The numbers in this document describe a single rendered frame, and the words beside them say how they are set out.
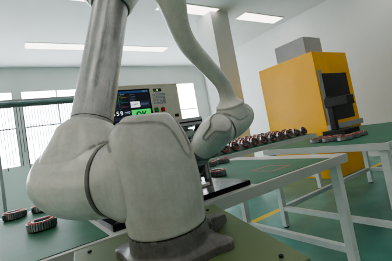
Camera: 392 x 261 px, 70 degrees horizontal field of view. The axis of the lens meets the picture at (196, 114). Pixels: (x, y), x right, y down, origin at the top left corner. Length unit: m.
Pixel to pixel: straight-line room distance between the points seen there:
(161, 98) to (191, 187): 1.04
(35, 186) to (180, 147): 0.32
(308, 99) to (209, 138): 3.91
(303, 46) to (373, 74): 1.73
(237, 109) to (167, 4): 0.41
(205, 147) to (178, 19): 0.40
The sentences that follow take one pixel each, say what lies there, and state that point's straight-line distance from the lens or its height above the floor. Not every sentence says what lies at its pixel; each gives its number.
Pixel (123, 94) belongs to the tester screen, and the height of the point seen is 1.28.
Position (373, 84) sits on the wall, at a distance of 6.27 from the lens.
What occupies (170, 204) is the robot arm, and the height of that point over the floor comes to 0.91.
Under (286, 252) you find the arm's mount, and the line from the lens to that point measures 0.54.
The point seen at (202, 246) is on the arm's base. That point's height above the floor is 0.82.
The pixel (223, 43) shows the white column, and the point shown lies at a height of 2.65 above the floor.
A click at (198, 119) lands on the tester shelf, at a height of 1.10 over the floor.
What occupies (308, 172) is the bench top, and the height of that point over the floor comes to 0.72.
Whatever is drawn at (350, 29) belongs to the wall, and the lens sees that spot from 6.51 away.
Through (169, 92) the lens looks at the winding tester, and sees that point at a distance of 1.54.
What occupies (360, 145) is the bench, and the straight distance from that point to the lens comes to 2.28.
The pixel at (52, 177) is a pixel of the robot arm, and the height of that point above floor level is 0.99.
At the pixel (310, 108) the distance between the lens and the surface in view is 4.70.
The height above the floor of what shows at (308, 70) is 1.68.
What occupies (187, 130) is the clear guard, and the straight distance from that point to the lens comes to 1.26.
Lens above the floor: 1.02
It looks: 4 degrees up
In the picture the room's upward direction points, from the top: 10 degrees counter-clockwise
